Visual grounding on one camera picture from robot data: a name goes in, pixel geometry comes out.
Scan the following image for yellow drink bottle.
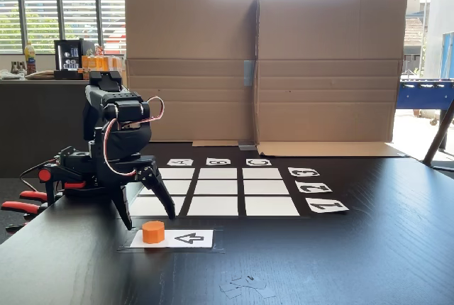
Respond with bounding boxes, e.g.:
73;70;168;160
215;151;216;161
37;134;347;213
23;41;37;75

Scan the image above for paper sheet number 3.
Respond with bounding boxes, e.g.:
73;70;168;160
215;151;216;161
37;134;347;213
287;167;321;179

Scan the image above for paper sheet number 1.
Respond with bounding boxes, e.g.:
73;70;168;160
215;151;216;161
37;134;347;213
304;196;350;214

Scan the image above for red white servo cable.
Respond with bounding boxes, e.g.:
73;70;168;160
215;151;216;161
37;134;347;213
116;96;166;131
101;117;140;179

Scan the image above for blue foosball table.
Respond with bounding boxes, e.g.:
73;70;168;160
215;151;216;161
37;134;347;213
397;77;454;127

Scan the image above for dark grey counter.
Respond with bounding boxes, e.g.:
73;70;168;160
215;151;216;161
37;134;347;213
0;77;126;178

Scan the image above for paper sheet letter A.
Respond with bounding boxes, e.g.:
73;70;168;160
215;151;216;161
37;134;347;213
166;157;195;167

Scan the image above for clear tape scraps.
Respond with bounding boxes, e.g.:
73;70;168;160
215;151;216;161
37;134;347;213
218;272;278;301

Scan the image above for grey metal leg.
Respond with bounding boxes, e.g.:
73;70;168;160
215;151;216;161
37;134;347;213
421;100;454;172

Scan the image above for black mini fridge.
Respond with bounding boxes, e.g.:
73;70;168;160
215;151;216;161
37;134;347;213
53;38;85;81

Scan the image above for paper sheet number 2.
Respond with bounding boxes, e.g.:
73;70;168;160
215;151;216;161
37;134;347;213
294;181;333;194

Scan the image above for orange drink cartons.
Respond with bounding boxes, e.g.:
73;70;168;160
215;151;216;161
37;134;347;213
78;55;126;81

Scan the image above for black clamp with orange knob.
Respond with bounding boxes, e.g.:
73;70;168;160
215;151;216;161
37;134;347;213
37;162;87;209

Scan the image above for round orange token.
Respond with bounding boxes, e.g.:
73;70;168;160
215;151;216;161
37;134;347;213
141;221;166;245

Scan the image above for brown cardboard box wall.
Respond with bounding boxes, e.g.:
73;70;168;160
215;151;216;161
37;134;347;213
254;0;409;159
123;0;259;148

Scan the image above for white nine-square grid sheet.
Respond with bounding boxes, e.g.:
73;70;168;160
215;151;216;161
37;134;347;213
122;166;302;218

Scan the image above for white arrow paper sheet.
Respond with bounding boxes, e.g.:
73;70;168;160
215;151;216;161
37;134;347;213
129;228;215;249

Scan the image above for black power cable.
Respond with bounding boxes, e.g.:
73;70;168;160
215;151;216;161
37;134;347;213
19;157;60;193

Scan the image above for orange-handled clamp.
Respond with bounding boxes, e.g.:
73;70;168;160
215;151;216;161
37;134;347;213
1;190;49;232

